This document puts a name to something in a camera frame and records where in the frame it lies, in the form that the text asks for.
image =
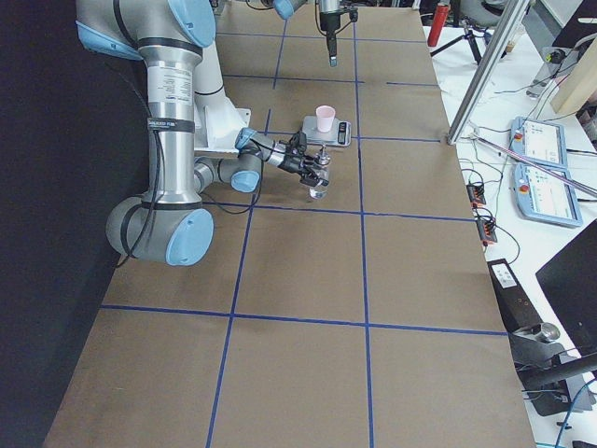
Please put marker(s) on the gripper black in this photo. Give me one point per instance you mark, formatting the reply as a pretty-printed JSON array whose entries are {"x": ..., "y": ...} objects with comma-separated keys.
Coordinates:
[
  {"x": 292, "y": 163},
  {"x": 326, "y": 23}
]

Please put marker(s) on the clear glass sauce bottle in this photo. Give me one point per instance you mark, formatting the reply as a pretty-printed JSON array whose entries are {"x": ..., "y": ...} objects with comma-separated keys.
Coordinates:
[{"x": 320, "y": 166}]

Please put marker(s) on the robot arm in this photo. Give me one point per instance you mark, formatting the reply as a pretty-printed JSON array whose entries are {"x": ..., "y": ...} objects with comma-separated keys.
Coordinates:
[
  {"x": 287, "y": 9},
  {"x": 168, "y": 222}
]

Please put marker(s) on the silver digital kitchen scale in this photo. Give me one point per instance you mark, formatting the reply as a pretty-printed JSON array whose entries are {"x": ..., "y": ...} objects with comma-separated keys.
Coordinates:
[{"x": 339, "y": 135}]

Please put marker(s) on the red cylinder bottle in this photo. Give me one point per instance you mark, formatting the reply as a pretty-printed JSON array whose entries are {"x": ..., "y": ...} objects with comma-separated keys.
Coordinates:
[{"x": 439, "y": 19}]

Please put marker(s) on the black tripod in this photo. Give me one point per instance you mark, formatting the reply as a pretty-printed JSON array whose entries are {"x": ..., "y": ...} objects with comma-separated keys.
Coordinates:
[{"x": 472, "y": 31}]

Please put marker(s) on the brown paper table cover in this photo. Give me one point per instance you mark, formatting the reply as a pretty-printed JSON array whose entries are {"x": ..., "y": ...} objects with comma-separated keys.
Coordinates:
[{"x": 365, "y": 319}]

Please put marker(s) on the orange connector block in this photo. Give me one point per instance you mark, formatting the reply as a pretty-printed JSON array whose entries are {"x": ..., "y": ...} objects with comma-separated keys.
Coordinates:
[
  {"x": 475, "y": 194},
  {"x": 486, "y": 229}
]

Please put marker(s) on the lower teach pendant tablet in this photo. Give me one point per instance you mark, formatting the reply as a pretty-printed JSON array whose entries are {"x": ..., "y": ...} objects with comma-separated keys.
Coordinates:
[{"x": 544, "y": 198}]

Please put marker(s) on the teach pendant tablet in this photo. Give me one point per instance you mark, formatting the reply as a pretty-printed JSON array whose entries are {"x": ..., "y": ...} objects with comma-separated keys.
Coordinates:
[
  {"x": 540, "y": 141},
  {"x": 544, "y": 198}
]

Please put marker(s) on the upper teach pendant tablet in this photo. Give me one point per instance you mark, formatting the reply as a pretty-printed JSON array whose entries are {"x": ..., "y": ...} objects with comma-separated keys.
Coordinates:
[{"x": 540, "y": 141}]

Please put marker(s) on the black box with label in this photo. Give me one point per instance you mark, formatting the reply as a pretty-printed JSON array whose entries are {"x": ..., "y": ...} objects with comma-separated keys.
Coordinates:
[{"x": 515, "y": 307}]

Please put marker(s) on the wooden board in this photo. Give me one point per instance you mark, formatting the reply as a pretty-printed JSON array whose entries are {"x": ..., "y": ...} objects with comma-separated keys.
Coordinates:
[{"x": 581, "y": 84}]

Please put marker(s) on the black monitor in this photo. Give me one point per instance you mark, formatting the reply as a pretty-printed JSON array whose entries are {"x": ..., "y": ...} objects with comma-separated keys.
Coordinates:
[{"x": 568, "y": 281}]

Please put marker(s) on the black clamp stand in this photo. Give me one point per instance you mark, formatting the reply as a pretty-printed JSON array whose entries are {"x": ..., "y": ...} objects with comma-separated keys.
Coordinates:
[{"x": 552, "y": 378}]

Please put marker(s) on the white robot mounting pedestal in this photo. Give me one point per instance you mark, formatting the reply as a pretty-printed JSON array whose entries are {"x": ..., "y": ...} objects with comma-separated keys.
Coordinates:
[{"x": 217, "y": 120}]

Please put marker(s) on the aluminium frame post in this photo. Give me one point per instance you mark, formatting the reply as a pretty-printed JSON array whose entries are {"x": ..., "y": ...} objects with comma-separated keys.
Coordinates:
[{"x": 511, "y": 18}]

